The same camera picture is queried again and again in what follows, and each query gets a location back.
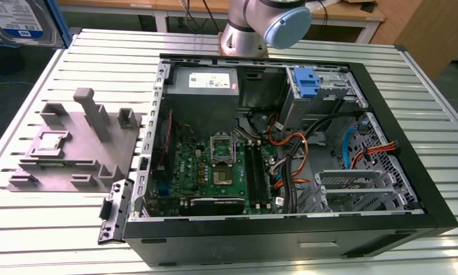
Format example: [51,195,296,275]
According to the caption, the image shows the red orange power wire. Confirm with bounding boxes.
[350,140,400,170]

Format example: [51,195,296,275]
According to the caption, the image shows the hard disk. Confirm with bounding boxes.
[0,0,72,48]

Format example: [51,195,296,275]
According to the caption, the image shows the metal disk bay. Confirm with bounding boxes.
[301,168,410,214]

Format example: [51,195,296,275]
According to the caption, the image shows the metal socket cover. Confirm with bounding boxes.
[209,133,237,166]

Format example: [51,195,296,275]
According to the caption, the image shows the grey power supply unit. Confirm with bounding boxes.
[164,66,241,138]

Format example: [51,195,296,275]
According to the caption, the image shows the CPU socket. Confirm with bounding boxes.
[212,164,240,187]

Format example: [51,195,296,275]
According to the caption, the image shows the black RAM slot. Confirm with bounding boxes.
[245,139,261,209]
[254,139,273,209]

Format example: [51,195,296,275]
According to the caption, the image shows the green motherboard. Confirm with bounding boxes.
[148,134,288,216]

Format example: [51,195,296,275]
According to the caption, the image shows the white power supply label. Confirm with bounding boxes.
[188,72,230,89]

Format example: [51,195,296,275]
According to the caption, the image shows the metal optical drive cage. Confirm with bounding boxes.
[280,65,369,134]

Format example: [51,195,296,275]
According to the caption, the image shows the black graphics card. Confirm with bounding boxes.
[179,196,248,217]

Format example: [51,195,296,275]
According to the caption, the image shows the blue board connector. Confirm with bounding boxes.
[156,183,173,199]

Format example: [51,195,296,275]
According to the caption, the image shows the blue plastic drive latch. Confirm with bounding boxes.
[294,67,321,99]

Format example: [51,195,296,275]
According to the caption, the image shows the black PC case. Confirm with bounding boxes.
[121,53,458,267]

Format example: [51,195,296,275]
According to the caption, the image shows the grey parts rack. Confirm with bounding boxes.
[7,87,144,193]

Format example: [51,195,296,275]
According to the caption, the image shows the green RAM stick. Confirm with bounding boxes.
[36,160,80,168]

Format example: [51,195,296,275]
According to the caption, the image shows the silver CPU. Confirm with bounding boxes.
[37,134,64,151]

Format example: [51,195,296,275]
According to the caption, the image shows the wooden cabinet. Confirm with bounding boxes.
[369,0,458,81]

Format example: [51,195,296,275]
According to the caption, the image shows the thin red wire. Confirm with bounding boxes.
[157,109,175,171]

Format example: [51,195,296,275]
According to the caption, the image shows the orange red looped wires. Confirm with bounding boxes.
[268,132,310,176]

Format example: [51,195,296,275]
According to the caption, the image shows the black cable bundle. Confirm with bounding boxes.
[280,110,368,214]

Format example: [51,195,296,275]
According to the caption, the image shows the orange wire bundle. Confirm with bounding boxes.
[273,176,310,191]

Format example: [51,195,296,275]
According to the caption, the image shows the blue data wire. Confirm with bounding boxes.
[342,120,370,172]

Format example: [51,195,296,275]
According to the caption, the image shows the grey metal card bracket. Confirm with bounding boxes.
[97,178,135,245]

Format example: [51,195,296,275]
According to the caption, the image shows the wooden desk white frame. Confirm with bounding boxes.
[56,0,389,44]

